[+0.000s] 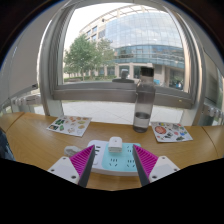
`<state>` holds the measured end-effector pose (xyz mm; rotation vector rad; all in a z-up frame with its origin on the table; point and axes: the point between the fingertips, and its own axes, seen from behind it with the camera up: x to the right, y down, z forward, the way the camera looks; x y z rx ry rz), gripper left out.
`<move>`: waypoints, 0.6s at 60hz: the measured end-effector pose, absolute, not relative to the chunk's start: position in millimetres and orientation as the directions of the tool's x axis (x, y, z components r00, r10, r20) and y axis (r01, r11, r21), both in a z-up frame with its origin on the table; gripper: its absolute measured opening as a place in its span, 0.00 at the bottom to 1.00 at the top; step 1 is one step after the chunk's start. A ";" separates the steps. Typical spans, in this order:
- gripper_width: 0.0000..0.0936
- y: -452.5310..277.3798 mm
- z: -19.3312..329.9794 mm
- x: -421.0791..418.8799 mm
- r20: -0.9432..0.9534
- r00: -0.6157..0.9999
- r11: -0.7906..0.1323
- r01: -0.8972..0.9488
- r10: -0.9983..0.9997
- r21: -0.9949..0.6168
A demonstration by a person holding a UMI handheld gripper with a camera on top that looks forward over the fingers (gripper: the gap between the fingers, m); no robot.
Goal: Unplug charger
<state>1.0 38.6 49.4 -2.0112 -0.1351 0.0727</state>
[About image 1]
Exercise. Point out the green tree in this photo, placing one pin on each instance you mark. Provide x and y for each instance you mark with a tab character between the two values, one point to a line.
80	55

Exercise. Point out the sticker sheet with food stickers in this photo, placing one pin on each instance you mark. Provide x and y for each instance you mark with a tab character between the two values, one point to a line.
70	125

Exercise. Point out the sticker sheet with red disc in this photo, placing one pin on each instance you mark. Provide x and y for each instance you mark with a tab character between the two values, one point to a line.
170	132

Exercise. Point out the white ribbed wall rail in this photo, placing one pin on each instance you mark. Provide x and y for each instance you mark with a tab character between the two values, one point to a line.
25	101
213	113

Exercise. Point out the white and teal power strip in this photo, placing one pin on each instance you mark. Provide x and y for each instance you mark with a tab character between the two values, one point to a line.
116	163

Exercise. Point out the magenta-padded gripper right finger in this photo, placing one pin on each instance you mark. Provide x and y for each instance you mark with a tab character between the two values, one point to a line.
160	166

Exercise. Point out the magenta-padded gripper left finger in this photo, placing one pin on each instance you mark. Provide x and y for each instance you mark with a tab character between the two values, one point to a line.
66	168

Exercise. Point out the grey window frame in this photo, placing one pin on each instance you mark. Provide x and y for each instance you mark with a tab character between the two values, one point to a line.
100	95

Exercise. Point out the clear bottle with black cap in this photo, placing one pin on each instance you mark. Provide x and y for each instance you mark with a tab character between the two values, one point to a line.
144	103

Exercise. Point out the glass-fronted building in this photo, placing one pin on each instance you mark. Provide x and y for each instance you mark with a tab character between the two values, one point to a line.
143	33

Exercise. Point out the small white charger block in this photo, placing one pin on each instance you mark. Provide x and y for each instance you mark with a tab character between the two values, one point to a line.
115	144

